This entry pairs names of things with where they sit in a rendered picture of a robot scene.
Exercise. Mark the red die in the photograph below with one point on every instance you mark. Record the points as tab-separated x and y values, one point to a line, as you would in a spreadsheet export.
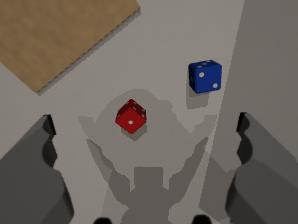
131	116

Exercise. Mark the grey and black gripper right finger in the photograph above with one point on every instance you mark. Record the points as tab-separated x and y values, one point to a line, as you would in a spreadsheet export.
264	189

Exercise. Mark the blue die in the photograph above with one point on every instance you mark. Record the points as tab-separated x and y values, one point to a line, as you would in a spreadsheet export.
205	76

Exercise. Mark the tan flat mat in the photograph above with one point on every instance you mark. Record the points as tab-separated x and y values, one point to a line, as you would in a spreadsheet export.
39	39

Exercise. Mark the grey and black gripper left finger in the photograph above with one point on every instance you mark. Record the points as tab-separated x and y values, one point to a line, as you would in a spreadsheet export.
31	191

